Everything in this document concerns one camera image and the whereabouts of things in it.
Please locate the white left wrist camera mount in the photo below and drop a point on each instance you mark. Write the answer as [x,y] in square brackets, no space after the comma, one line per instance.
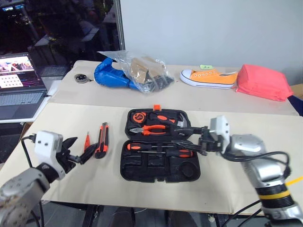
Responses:
[46,144]

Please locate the blue plastic bag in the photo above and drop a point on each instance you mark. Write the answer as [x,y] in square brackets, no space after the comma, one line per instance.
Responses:
[106,75]

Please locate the black table frame leg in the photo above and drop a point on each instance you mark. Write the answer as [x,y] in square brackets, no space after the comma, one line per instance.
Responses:
[91,216]

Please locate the open grey laptop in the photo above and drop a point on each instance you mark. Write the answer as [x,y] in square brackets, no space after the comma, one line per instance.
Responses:
[19,99]

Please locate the pink red fabric bag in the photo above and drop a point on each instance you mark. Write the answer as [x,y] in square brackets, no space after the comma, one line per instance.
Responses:
[260,82]

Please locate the dark rounded shape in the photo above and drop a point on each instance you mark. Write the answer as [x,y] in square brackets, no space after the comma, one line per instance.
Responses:
[182,220]
[123,217]

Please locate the silver window frame post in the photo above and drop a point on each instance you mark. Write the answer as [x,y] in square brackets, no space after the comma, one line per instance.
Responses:
[120,23]

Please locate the black plastic tool case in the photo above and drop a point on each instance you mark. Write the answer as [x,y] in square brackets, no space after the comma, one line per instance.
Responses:
[151,172]

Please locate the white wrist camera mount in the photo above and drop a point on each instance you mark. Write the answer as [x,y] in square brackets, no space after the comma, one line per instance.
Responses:
[220,128]
[46,144]

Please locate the brown cardboard box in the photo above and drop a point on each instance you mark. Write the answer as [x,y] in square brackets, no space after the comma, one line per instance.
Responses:
[142,68]

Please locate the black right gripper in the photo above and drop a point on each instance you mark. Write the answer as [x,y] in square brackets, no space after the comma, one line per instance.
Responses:
[209,144]

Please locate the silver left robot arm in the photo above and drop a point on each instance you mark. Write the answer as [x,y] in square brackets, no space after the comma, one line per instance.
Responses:
[21,186]

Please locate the orange black utility knife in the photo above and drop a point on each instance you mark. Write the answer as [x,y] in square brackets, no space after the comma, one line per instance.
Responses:
[103,139]

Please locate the orange canvas sneaker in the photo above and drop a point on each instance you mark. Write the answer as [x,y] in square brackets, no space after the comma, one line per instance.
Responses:
[210,78]

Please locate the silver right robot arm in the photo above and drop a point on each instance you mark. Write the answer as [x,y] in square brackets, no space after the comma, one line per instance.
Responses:
[246,144]

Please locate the orange black tape measure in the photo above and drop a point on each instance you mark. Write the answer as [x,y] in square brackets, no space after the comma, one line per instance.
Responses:
[139,117]

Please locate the yellow plastic strip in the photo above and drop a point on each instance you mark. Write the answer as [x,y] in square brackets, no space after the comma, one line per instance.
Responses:
[294,180]

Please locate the small orange tester screwdriver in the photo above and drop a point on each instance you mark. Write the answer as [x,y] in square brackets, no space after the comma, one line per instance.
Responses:
[87,142]

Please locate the orange black screwdriver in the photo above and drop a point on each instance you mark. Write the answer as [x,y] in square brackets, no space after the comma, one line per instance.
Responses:
[135,146]
[184,153]

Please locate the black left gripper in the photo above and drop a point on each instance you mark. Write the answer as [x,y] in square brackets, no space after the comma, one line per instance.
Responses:
[66,160]

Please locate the dark blue object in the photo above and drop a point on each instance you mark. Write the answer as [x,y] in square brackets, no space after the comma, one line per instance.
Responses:
[297,105]

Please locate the clear plastic bag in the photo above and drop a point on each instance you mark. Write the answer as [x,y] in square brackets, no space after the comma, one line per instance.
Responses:
[151,85]

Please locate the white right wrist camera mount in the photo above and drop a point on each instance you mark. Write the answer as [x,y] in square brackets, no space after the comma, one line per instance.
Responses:
[220,128]

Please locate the large brown cardboard carton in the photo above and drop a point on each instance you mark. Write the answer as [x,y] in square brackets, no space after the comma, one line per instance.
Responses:
[297,91]

